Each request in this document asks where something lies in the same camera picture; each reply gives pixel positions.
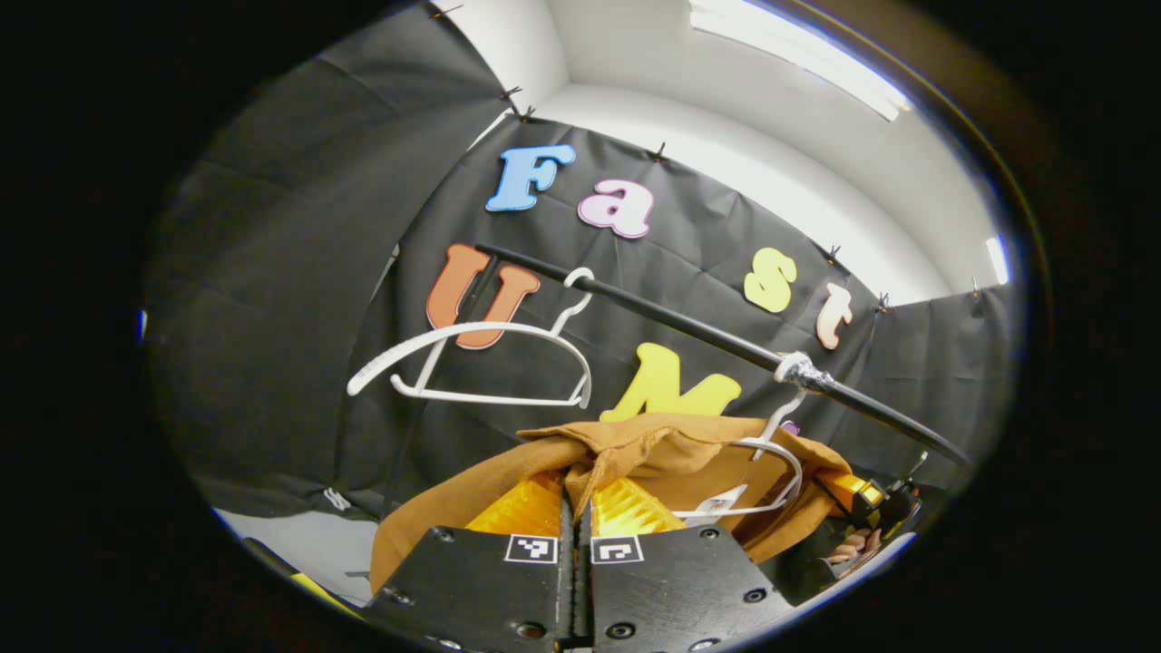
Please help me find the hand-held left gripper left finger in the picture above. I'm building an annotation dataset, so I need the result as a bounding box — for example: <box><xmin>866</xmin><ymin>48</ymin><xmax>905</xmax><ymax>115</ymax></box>
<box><xmin>361</xmin><ymin>470</ymin><xmax>579</xmax><ymax>653</ymax></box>

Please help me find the black backdrop cloth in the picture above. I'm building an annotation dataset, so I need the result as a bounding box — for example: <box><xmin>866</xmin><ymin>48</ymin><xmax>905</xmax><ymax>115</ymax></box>
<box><xmin>145</xmin><ymin>5</ymin><xmax>1021</xmax><ymax>522</ymax></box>

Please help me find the white hanger with taped hook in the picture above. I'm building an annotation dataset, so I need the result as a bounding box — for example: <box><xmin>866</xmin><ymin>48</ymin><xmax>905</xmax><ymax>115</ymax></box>
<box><xmin>671</xmin><ymin>388</ymin><xmax>810</xmax><ymax>521</ymax></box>

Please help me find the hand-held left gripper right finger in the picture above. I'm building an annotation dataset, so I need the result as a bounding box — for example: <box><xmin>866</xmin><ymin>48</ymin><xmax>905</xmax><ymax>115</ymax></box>
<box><xmin>579</xmin><ymin>476</ymin><xmax>801</xmax><ymax>653</ymax></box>

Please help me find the brown jacket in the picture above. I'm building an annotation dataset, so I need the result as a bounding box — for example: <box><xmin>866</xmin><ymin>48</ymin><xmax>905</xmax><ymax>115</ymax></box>
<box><xmin>370</xmin><ymin>413</ymin><xmax>854</xmax><ymax>595</ymax></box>

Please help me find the black clothes rack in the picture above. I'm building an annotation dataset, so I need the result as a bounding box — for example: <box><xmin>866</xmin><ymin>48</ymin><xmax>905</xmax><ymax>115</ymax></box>
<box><xmin>379</xmin><ymin>241</ymin><xmax>973</xmax><ymax>522</ymax></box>

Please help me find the grey tape wrap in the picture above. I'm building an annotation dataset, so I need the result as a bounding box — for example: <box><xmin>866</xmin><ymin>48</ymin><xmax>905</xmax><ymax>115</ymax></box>
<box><xmin>774</xmin><ymin>352</ymin><xmax>831</xmax><ymax>393</ymax></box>

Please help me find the white plastic hanger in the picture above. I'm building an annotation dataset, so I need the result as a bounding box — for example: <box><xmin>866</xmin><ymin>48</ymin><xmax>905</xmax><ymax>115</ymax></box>
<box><xmin>347</xmin><ymin>267</ymin><xmax>597</xmax><ymax>411</ymax></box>

